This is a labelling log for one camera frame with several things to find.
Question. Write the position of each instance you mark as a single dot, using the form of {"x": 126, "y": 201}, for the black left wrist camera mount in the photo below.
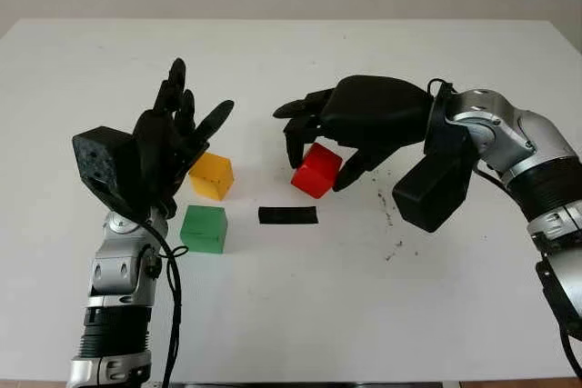
{"x": 102, "y": 156}

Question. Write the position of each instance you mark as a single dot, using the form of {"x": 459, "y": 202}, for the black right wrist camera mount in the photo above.
{"x": 432, "y": 197}

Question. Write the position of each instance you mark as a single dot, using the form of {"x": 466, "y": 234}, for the green wooden block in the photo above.
{"x": 202, "y": 229}

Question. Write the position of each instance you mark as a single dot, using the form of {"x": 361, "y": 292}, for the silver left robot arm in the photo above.
{"x": 113, "y": 270}

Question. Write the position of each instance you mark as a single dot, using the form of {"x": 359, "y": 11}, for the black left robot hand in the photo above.
{"x": 154, "y": 147}

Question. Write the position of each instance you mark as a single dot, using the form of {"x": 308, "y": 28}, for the black tape strip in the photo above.
{"x": 286, "y": 216}

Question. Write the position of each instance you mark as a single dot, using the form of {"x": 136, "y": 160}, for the red wooden block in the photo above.
{"x": 316, "y": 174}

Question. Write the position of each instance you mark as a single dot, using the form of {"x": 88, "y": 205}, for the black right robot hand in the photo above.
{"x": 377, "y": 111}

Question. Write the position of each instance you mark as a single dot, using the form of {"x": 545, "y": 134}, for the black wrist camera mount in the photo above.
{"x": 432, "y": 197}
{"x": 102, "y": 156}

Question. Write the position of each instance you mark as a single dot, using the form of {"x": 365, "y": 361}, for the yellow wooden block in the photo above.
{"x": 211, "y": 174}

